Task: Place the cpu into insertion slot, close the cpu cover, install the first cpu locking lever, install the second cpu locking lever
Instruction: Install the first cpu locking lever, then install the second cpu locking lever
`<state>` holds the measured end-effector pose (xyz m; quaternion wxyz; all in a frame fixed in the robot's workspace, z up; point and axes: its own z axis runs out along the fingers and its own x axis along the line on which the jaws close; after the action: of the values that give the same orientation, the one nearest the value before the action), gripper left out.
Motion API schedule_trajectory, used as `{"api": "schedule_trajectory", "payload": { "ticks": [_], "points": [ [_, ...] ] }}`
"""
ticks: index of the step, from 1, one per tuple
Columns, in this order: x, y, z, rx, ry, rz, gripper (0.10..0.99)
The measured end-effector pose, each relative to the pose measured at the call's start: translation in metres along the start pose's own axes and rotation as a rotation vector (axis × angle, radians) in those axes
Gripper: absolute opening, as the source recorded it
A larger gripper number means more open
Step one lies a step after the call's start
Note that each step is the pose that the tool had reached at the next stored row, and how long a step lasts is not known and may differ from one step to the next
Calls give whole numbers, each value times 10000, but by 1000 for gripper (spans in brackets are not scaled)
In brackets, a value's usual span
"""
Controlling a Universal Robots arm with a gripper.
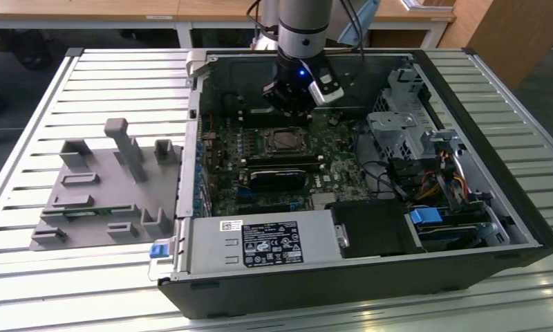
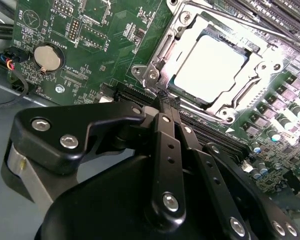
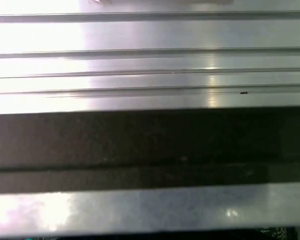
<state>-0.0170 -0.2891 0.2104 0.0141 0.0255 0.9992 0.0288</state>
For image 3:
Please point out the black PC case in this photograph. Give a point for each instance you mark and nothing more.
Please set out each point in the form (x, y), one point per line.
(140, 140)

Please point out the green motherboard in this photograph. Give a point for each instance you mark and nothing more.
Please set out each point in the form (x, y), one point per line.
(277, 233)

